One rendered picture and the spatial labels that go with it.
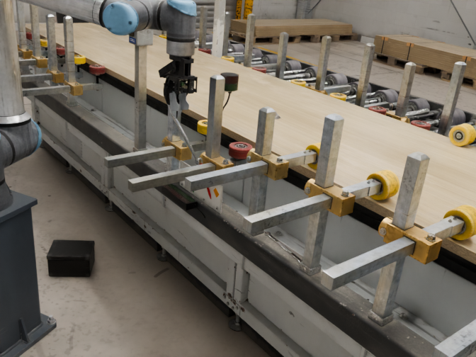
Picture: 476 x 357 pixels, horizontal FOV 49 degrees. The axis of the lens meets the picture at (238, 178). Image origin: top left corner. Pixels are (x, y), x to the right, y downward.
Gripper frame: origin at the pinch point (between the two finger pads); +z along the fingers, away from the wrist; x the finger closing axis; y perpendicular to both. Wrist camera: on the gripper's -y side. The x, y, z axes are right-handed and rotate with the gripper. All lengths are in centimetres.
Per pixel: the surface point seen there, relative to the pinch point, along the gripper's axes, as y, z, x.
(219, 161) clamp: 17.2, 12.5, 6.8
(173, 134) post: -11.4, 12.2, 6.5
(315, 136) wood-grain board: 19, 10, 50
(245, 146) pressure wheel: 17.0, 9.2, 17.7
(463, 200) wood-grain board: 79, 10, 50
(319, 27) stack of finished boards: -551, 70, 651
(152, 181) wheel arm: 17.3, 14.4, -18.2
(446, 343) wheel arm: 115, 4, -19
